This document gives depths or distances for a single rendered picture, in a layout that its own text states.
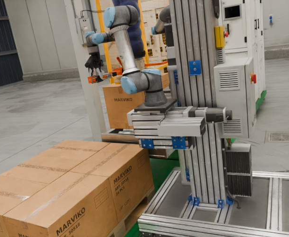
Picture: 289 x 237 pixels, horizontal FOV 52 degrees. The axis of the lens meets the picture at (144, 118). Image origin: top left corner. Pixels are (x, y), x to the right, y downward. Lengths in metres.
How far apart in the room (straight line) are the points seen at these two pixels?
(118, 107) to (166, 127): 1.00
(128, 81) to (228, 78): 0.60
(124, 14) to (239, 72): 0.77
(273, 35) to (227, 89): 9.24
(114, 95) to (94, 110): 1.19
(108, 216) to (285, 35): 9.64
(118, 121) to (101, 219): 0.95
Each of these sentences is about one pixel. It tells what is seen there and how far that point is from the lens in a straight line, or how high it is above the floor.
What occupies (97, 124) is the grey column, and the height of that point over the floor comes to 0.44.
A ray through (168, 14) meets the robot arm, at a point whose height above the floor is 1.60.
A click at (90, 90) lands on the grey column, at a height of 0.90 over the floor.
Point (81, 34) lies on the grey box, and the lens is 3.68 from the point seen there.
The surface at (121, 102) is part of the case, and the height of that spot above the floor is 0.93.
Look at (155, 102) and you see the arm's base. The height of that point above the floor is 1.06.
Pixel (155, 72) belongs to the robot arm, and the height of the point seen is 1.25.
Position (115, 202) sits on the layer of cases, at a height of 0.32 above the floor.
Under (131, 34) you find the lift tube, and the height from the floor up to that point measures 1.50.
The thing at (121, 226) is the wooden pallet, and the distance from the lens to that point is 2.43.
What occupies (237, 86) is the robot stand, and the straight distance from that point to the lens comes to 1.88.
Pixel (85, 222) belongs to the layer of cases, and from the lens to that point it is 2.08.
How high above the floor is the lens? 1.50
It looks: 16 degrees down
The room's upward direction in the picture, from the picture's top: 9 degrees counter-clockwise
